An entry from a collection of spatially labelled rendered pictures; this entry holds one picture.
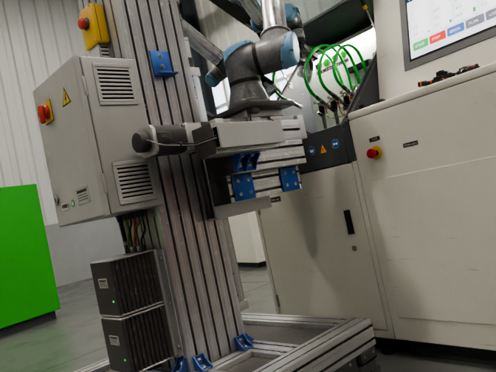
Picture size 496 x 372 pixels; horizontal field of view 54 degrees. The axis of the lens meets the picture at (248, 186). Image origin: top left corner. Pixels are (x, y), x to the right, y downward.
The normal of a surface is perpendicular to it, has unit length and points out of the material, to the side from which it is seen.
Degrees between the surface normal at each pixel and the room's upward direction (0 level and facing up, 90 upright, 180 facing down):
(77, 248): 90
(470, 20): 76
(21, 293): 90
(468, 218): 90
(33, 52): 90
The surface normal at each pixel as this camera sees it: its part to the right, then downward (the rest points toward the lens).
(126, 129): 0.67, -0.16
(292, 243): -0.77, 0.15
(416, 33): -0.80, -0.10
